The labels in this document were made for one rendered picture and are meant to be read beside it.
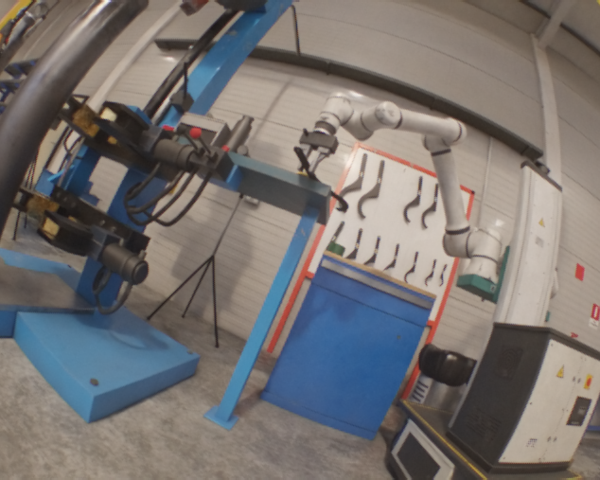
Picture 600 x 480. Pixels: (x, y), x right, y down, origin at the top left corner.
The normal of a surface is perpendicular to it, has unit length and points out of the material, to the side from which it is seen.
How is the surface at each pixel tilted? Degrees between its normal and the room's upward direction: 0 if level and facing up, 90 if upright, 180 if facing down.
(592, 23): 173
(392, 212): 90
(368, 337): 90
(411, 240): 90
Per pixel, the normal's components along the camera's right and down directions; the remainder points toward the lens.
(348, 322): -0.07, -0.22
